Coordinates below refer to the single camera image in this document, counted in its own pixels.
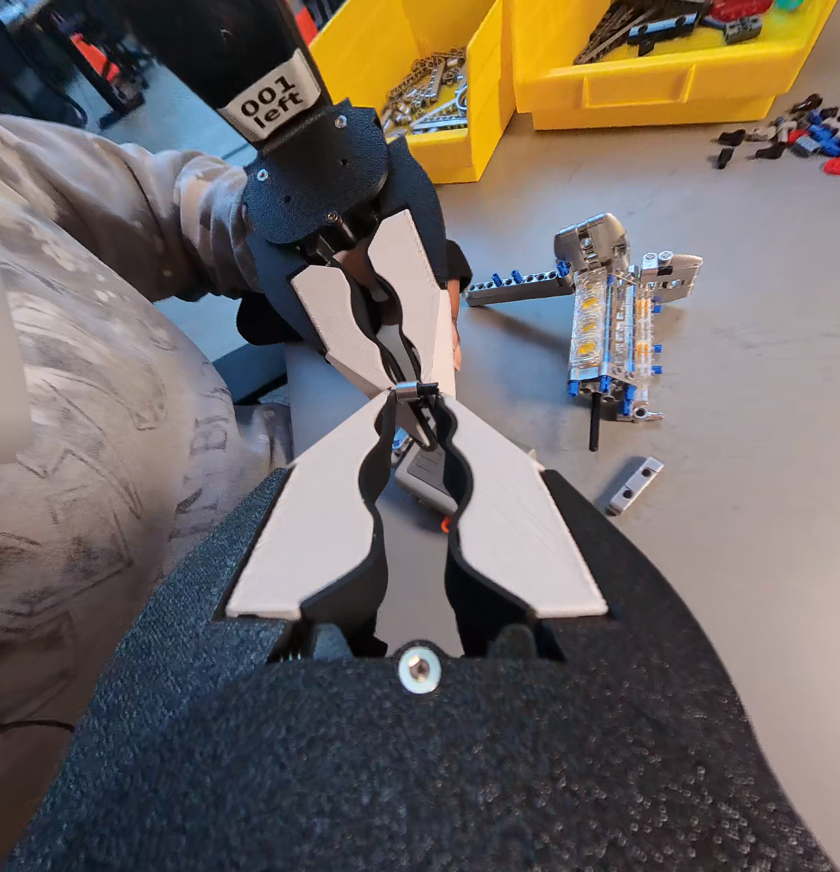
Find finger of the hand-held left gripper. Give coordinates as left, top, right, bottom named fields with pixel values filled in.
left=290, top=262, right=410, bottom=396
left=363, top=205, right=462, bottom=404

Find white three-hole beam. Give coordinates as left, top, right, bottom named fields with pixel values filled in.
left=604, top=457, right=665, bottom=516

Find person's left hand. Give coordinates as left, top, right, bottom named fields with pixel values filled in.
left=445, top=280, right=464, bottom=372

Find black long connector pin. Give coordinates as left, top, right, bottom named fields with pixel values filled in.
left=407, top=398, right=441, bottom=451

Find person's left forearm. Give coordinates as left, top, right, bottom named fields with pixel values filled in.
left=0, top=116, right=257, bottom=303

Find scattered small coloured parts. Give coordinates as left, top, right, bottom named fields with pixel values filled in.
left=713, top=93, right=840, bottom=178

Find yellow plastic bin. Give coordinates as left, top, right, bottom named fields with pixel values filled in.
left=309, top=0, right=516, bottom=185
left=509, top=0, right=840, bottom=133

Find heap of red black parts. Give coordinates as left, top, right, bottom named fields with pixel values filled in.
left=573, top=0, right=809, bottom=66

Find grey battery box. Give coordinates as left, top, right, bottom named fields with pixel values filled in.
left=390, top=434, right=462, bottom=535

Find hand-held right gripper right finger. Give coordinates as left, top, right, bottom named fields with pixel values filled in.
left=434, top=396, right=612, bottom=634

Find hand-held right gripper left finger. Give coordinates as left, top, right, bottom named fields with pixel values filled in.
left=227, top=393, right=398, bottom=628

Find toy engine model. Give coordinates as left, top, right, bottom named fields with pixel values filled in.
left=465, top=212, right=704, bottom=453

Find heap of dark small parts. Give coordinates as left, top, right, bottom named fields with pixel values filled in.
left=380, top=48, right=469, bottom=137

